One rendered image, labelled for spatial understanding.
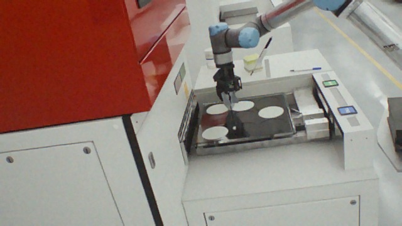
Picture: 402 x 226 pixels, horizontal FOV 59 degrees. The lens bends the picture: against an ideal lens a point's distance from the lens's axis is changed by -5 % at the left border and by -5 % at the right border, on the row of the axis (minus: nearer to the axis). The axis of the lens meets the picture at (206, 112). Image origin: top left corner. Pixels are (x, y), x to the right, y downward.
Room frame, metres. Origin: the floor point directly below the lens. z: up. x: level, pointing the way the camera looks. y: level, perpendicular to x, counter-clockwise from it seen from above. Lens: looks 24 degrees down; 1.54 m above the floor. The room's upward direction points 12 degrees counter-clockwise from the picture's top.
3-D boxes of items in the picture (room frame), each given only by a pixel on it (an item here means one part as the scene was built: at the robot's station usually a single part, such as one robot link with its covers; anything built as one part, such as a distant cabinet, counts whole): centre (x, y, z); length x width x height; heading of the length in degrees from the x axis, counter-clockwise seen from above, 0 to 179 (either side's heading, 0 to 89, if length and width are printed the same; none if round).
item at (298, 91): (1.49, -0.43, 0.89); 0.08 x 0.03 x 0.03; 81
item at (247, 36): (1.37, -0.20, 1.21); 0.11 x 0.11 x 0.08; 50
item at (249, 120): (1.35, -0.14, 0.90); 0.34 x 0.34 x 0.01; 81
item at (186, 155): (1.37, 0.07, 0.89); 0.44 x 0.02 x 0.10; 171
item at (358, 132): (1.23, -0.49, 0.89); 0.55 x 0.09 x 0.14; 171
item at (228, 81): (1.42, -0.11, 1.05); 0.09 x 0.08 x 0.12; 21
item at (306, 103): (1.33, -0.40, 0.87); 0.36 x 0.08 x 0.03; 171
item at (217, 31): (1.42, -0.11, 1.21); 0.09 x 0.08 x 0.11; 50
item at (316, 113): (1.25, -0.39, 0.89); 0.08 x 0.03 x 0.03; 81
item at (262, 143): (1.22, -0.18, 0.84); 0.50 x 0.02 x 0.03; 81
